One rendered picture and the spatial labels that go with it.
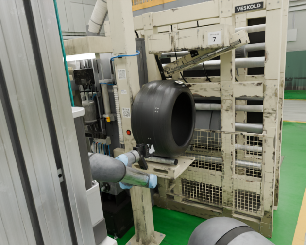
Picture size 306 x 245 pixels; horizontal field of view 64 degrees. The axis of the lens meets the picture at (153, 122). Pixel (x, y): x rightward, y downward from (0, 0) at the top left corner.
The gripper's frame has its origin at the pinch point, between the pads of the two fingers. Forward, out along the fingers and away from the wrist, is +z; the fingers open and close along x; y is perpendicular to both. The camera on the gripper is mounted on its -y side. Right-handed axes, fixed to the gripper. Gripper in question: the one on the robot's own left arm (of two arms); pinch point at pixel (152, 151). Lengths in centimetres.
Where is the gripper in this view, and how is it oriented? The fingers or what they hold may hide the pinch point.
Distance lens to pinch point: 163.3
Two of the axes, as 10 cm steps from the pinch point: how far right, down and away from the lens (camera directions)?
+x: -8.5, -0.6, 5.2
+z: 5.3, -1.4, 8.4
